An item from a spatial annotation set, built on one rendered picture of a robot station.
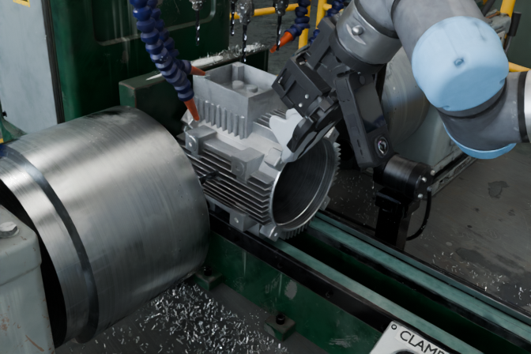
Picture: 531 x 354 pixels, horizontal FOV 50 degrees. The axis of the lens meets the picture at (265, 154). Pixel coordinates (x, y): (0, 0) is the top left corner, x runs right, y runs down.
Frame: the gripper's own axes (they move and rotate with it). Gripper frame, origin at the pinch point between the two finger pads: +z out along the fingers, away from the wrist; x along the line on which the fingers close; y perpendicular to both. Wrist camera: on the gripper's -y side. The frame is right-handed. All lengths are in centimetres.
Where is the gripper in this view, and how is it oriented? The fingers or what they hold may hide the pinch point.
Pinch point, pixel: (292, 159)
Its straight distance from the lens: 77.9
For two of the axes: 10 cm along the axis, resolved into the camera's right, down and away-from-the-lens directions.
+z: -4.3, 5.9, 6.9
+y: -6.3, -7.4, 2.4
